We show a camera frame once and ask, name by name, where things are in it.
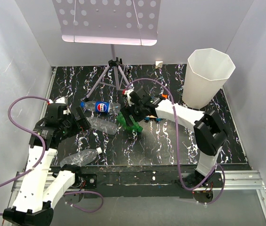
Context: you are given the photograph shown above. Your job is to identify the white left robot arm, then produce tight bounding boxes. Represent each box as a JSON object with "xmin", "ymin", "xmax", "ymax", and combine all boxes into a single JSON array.
[{"xmin": 3, "ymin": 97, "xmax": 89, "ymax": 226}]

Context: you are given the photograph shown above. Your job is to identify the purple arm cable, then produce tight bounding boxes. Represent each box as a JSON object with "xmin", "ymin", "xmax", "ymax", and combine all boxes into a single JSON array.
[
  {"xmin": 0, "ymin": 96, "xmax": 53, "ymax": 216},
  {"xmin": 123, "ymin": 78, "xmax": 225, "ymax": 205}
]

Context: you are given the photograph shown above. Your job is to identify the crushed clear bottle white cap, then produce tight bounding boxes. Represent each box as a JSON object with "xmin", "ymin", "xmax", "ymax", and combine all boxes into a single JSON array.
[{"xmin": 60, "ymin": 147, "xmax": 102, "ymax": 167}]

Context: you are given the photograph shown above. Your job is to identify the green plastic bottle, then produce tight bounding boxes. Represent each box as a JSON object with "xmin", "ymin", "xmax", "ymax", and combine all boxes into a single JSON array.
[{"xmin": 116, "ymin": 113, "xmax": 143, "ymax": 133}]

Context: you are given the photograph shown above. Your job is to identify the white perforated music stand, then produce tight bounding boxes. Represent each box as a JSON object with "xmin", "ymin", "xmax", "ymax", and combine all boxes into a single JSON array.
[{"xmin": 52, "ymin": 0, "xmax": 161, "ymax": 101}]

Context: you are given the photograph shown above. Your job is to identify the small white wall bracket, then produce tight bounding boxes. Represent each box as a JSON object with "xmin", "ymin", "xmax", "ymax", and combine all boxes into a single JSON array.
[{"xmin": 155, "ymin": 61, "xmax": 163, "ymax": 69}]

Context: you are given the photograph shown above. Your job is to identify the white octagonal plastic bin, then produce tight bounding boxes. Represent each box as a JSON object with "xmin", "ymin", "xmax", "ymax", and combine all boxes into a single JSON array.
[{"xmin": 182, "ymin": 48, "xmax": 235, "ymax": 109}]

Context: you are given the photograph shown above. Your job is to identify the large clear plastic bottle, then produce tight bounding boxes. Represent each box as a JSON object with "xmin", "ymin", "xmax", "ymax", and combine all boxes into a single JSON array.
[{"xmin": 87, "ymin": 117, "xmax": 118, "ymax": 135}]

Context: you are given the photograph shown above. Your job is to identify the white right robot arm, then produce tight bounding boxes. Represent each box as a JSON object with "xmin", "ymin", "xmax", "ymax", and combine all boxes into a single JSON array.
[{"xmin": 121, "ymin": 88, "xmax": 228, "ymax": 189}]

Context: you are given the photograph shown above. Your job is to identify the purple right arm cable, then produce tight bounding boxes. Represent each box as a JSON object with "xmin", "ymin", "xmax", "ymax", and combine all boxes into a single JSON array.
[{"xmin": 123, "ymin": 78, "xmax": 225, "ymax": 205}]

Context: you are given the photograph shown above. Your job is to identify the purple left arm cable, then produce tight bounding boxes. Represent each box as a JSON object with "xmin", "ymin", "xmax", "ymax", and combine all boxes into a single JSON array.
[{"xmin": 0, "ymin": 96, "xmax": 53, "ymax": 216}]

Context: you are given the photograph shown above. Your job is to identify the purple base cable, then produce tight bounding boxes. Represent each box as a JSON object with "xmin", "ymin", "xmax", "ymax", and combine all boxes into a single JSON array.
[{"xmin": 63, "ymin": 188, "xmax": 103, "ymax": 213}]

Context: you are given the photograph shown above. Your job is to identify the beige toy brick vehicle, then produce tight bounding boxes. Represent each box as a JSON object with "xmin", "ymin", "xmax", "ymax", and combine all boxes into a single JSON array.
[{"xmin": 144, "ymin": 115, "xmax": 162, "ymax": 123}]

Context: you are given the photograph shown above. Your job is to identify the Pepsi label plastic bottle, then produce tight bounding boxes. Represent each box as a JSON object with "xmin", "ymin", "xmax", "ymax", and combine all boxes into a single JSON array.
[{"xmin": 80, "ymin": 101, "xmax": 121, "ymax": 114}]

